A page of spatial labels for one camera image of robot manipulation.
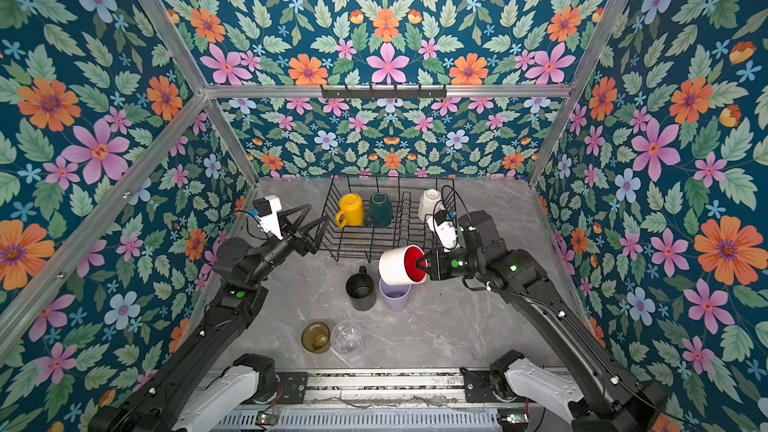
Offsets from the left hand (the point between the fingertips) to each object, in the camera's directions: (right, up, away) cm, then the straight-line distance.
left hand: (318, 208), depth 66 cm
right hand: (+22, -12, +2) cm, 25 cm away
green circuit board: (+46, -51, +5) cm, 68 cm away
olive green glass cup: (-5, -36, +15) cm, 39 cm away
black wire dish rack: (+6, -3, +35) cm, 35 cm away
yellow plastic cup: (+2, -1, +31) cm, 31 cm away
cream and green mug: (+11, -2, +34) cm, 35 cm away
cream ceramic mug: (+27, +3, +31) cm, 41 cm away
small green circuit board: (-15, -51, +5) cm, 53 cm away
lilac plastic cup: (+17, -23, +10) cm, 30 cm away
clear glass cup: (+3, -36, +16) cm, 40 cm away
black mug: (+6, -25, +23) cm, 34 cm away
